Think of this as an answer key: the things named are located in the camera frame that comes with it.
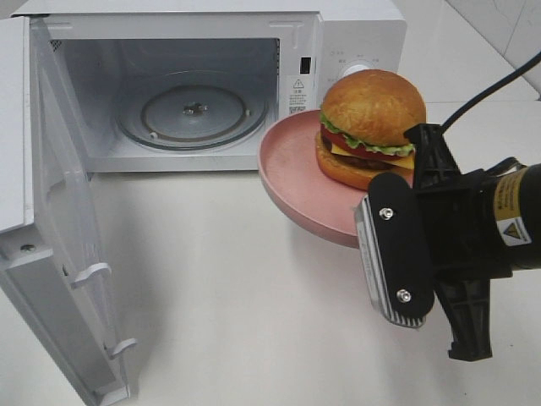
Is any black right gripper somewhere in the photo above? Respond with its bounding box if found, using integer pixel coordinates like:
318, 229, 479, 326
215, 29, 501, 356
366, 123, 512, 360

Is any toy burger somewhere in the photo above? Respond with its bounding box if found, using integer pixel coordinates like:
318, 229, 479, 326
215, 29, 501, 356
315, 69, 427, 190

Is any pink round plate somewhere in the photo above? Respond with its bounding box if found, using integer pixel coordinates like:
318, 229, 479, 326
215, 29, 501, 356
258, 110, 366, 248

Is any white microwave door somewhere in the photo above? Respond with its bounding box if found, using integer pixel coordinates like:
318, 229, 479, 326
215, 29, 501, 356
1, 16, 136, 405

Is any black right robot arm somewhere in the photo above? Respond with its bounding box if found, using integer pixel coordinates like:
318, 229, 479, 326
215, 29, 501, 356
355, 124, 540, 362

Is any upper white power knob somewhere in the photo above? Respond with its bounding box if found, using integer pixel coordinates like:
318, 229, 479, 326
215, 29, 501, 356
341, 61, 371, 78

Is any white warning label sticker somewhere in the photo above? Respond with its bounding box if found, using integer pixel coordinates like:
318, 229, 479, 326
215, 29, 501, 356
287, 75, 311, 115

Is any glass microwave turntable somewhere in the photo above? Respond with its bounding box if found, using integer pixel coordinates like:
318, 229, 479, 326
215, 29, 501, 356
115, 70, 276, 151

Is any white microwave oven body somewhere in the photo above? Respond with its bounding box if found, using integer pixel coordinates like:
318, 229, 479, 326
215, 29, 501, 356
10, 1, 407, 173

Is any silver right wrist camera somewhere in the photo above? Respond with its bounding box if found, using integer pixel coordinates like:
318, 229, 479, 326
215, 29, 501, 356
354, 195, 426, 329

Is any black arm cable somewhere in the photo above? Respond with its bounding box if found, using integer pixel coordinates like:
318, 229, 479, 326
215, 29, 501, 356
439, 51, 541, 132

